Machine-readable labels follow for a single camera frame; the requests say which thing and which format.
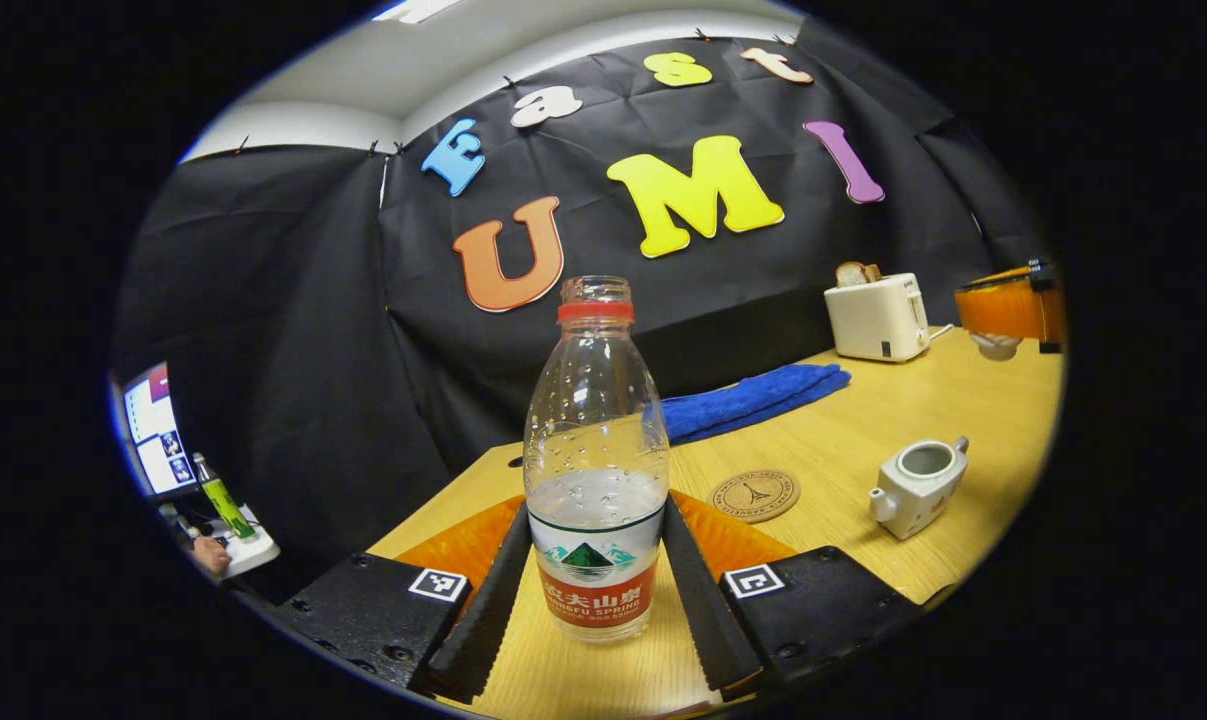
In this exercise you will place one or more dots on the bread slice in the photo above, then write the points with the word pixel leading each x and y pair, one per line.
pixel 853 273

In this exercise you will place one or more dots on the green drink bottle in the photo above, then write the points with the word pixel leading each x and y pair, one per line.
pixel 225 500

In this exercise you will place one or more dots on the ceiling light panel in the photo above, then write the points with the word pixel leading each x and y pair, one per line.
pixel 418 8

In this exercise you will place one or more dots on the black backdrop cloth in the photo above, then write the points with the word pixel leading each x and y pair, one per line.
pixel 343 350

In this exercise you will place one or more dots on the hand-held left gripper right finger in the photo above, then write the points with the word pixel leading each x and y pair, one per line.
pixel 703 610

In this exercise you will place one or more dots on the round cork coaster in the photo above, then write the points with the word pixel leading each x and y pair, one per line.
pixel 755 495

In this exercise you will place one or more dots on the blue towel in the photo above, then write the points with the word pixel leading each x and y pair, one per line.
pixel 743 398

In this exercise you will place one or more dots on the white side table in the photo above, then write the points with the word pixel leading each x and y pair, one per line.
pixel 253 550

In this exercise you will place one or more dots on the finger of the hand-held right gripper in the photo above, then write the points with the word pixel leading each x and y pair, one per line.
pixel 1008 310

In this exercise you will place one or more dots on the computer monitor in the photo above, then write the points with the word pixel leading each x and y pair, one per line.
pixel 158 430

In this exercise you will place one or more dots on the white toaster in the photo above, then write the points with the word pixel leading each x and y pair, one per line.
pixel 875 320

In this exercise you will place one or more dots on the white ceramic teacup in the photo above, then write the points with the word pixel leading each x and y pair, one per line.
pixel 908 500

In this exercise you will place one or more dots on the clear plastic water bottle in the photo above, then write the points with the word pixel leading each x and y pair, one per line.
pixel 595 450

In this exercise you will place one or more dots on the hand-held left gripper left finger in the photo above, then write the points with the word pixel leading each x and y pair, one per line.
pixel 493 600

